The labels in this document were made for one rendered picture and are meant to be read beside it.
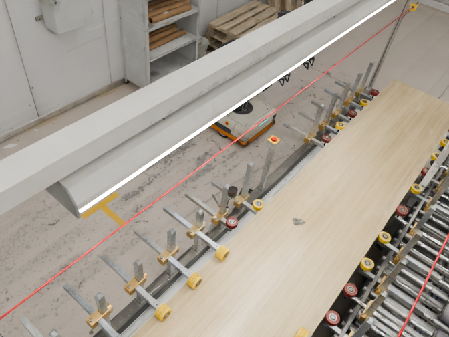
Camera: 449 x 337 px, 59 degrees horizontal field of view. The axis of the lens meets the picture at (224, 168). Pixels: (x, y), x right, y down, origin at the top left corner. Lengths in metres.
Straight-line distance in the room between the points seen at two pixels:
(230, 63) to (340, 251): 1.86
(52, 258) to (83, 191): 2.80
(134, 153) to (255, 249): 1.73
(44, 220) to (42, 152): 3.10
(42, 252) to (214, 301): 1.83
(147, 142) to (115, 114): 0.11
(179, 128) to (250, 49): 0.32
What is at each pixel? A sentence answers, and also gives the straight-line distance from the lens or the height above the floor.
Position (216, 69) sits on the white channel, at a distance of 1.05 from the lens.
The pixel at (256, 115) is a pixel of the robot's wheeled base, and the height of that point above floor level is 0.28.
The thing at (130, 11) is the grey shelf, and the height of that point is 1.02.
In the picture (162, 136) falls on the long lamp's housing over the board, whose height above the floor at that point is 2.37.
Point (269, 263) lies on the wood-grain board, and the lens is 2.52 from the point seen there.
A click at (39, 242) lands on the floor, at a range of 3.78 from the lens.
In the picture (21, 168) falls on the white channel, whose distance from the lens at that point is 0.80.
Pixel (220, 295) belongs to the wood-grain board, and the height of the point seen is 0.90.
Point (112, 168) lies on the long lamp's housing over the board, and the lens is 0.90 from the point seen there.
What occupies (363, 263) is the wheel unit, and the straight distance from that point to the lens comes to 2.71.
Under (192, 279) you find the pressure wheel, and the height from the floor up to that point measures 0.98.
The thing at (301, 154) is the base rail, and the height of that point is 0.70.
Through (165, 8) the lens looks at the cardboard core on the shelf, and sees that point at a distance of 4.97.
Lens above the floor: 3.01
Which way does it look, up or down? 45 degrees down
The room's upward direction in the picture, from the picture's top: 9 degrees clockwise
